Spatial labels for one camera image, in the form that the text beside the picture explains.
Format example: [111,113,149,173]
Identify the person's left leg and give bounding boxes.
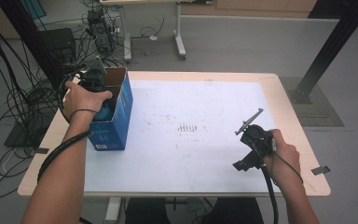
[124,197,175,224]

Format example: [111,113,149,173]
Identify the blue cardboard box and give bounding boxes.
[87,66,134,152]

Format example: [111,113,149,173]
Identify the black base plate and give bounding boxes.
[3,116,55,149]

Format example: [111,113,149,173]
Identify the person's left hand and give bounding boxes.
[62,80,114,119]

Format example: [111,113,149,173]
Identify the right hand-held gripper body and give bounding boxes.
[234,107,277,166]

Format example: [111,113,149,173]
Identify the black box case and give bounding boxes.
[38,27,77,63]

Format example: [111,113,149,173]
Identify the black sleeved left gripper cable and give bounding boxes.
[36,70,95,184]

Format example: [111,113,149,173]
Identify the person's leg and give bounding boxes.
[200,197,265,224]
[124,197,175,224]

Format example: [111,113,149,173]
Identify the black wrist band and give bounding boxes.
[69,107,99,123]

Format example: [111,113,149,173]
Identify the person's right leg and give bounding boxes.
[200,197,265,224]

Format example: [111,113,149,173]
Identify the black metal post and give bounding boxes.
[0,0,71,94]
[288,0,358,105]

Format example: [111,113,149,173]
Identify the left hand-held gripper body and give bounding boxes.
[78,56,107,93]

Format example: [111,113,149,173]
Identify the white table leg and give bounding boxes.
[103,196,124,224]

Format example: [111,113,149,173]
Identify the black sleeved gripper cable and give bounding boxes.
[36,70,95,184]
[260,165,280,224]

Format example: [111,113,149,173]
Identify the wooden cabinet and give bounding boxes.
[180,0,319,19]

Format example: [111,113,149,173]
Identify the black computer tower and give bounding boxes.
[87,8,117,54]

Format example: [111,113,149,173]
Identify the thin black wire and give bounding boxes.
[270,151,304,185]

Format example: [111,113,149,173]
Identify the black sleeved right gripper cable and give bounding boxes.
[260,165,280,224]

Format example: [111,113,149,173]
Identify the bundle of black cables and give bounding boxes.
[0,0,129,200]

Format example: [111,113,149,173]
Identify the person's right hand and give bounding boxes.
[263,128,302,189]

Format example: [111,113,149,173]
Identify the white paper sheet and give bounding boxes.
[83,79,282,194]

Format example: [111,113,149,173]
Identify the white desk frame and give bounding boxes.
[99,0,213,62]

